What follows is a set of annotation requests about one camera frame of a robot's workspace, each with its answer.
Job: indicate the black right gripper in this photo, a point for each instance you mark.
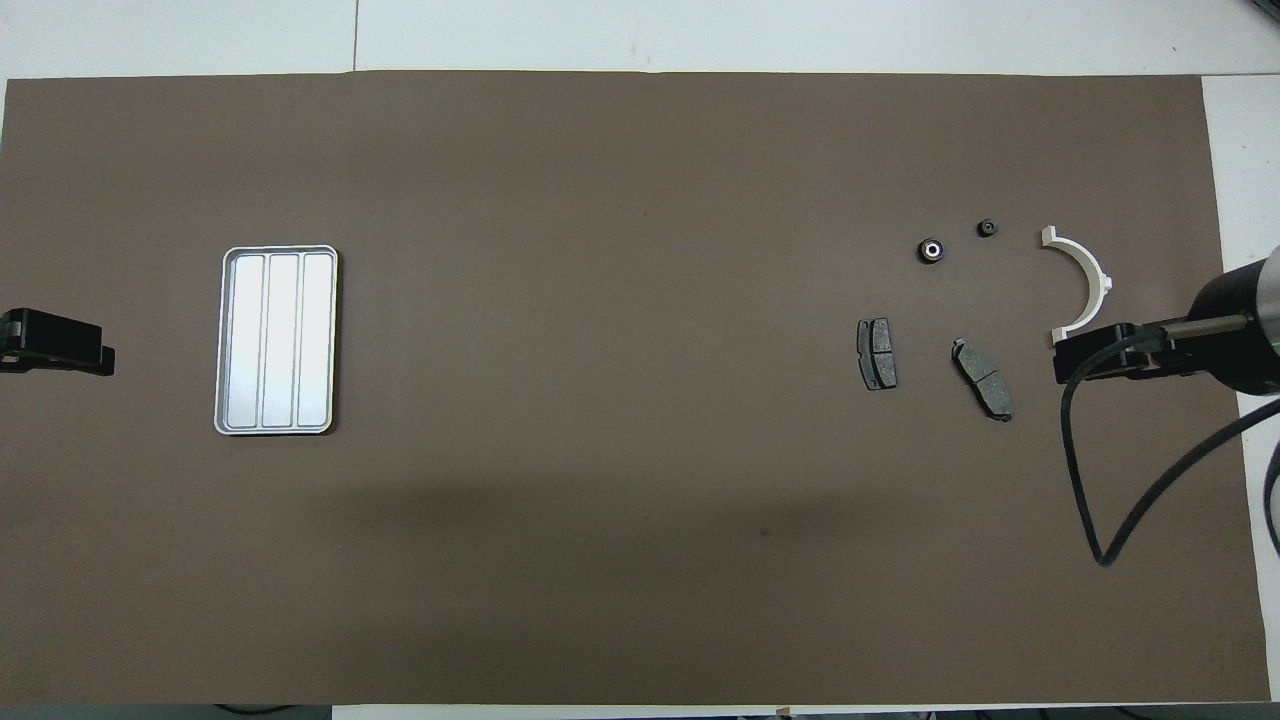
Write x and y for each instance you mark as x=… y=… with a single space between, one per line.
x=1130 y=352

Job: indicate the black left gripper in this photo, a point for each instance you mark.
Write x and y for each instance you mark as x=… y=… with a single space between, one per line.
x=50 y=340

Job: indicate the small black bearing gear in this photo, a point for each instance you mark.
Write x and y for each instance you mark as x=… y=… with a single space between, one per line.
x=987 y=228

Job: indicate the small black round knob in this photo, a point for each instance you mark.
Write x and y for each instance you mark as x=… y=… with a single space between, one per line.
x=931 y=250

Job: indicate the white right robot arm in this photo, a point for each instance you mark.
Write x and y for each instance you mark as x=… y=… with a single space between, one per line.
x=1245 y=320

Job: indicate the silver metal ribbed tray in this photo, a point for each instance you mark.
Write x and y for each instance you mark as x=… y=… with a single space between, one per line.
x=275 y=340

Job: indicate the curved dark grey brake pad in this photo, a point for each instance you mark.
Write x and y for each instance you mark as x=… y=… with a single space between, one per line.
x=985 y=382

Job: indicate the rectangular dark grey brake pad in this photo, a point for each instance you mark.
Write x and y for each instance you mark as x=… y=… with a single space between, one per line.
x=878 y=355

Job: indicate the brown paper table mat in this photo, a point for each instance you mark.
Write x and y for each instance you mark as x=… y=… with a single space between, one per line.
x=600 y=400

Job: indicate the white semicircular plastic bracket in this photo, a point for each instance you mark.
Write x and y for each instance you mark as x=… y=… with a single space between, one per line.
x=1098 y=280

